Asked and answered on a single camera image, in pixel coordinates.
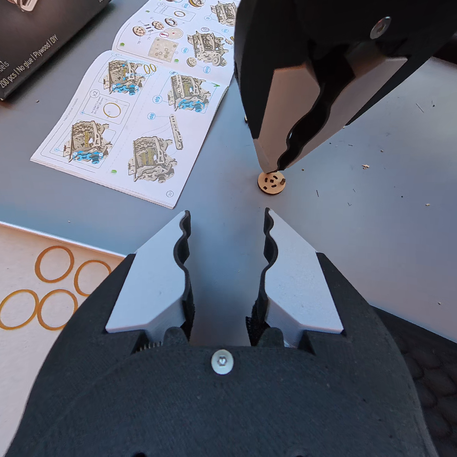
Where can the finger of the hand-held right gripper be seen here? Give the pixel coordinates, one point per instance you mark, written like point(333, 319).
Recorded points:
point(285, 100)
point(360, 85)

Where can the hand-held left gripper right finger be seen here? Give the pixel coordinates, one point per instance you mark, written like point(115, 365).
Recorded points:
point(300, 289)

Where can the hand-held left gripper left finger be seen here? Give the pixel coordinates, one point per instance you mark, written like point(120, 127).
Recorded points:
point(150, 289)

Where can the round wooden disc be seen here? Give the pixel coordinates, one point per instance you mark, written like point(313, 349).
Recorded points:
point(268, 187)

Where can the grey desk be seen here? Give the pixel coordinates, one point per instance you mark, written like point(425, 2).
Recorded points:
point(375, 232)

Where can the orange rubber band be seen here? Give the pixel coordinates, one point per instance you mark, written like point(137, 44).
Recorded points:
point(39, 310)
point(76, 280)
point(37, 266)
point(36, 307)

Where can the white tray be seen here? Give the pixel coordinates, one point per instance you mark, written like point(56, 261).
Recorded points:
point(21, 257)

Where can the model assembly instruction booklet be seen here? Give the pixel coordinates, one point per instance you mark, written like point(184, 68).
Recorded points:
point(142, 107)

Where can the black textured mat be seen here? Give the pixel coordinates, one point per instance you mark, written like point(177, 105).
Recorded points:
point(432, 385)

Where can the black cardboard box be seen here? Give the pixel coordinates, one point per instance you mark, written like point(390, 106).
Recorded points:
point(32, 43)

